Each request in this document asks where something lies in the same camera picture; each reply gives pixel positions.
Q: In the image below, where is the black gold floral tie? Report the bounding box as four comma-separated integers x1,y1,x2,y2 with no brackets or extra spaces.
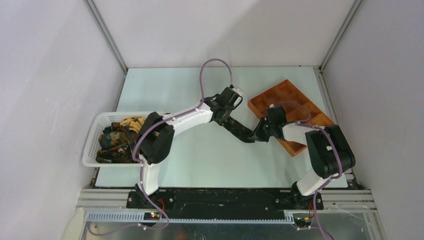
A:
222,116,255,143

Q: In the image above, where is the wooden compartment tray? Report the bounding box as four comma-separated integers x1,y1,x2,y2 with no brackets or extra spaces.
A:
247,79,337,158

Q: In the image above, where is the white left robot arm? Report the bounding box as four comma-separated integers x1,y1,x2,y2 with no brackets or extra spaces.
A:
133,85,243,208

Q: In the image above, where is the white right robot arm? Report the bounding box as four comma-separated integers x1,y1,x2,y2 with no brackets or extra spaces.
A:
248,105,356,209

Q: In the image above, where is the green gold patterned tie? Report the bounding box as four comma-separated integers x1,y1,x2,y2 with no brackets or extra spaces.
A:
95,116,146,164

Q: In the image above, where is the white plastic basket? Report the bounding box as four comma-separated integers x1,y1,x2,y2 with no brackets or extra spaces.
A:
82,111,151,168

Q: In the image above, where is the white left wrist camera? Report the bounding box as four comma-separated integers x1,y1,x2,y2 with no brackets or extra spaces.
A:
231,86,244,97

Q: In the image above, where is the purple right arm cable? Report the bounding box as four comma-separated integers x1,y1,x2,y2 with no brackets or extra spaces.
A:
269,101,345,240

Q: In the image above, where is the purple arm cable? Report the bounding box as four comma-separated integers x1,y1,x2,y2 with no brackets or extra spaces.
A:
269,101,345,240
86,58,234,237

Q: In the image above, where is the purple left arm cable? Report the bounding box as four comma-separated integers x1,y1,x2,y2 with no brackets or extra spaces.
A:
86,58,234,237

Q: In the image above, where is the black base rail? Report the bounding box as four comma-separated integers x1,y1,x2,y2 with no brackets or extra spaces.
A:
126,187,324,221

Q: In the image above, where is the aluminium frame rail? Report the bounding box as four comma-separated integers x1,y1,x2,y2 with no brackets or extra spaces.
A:
77,187,377,224

